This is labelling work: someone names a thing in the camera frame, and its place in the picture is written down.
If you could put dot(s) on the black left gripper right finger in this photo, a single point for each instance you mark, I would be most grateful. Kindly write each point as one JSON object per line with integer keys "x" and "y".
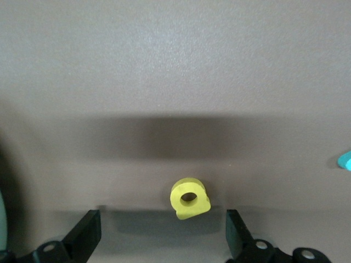
{"x": 238, "y": 241}

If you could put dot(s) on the green round plate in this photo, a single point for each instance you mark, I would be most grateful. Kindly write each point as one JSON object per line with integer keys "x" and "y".
{"x": 2, "y": 219}

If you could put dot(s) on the teal foam letter l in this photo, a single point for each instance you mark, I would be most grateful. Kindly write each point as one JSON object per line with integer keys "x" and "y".
{"x": 346, "y": 161}

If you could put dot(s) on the brown table cover sheet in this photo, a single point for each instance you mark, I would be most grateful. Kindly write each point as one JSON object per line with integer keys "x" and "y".
{"x": 175, "y": 54}

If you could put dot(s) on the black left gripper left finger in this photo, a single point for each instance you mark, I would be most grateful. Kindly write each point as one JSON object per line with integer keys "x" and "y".
{"x": 85, "y": 238}

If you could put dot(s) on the yellow foam letter a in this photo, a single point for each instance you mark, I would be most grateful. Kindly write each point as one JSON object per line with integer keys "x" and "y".
{"x": 175, "y": 204}

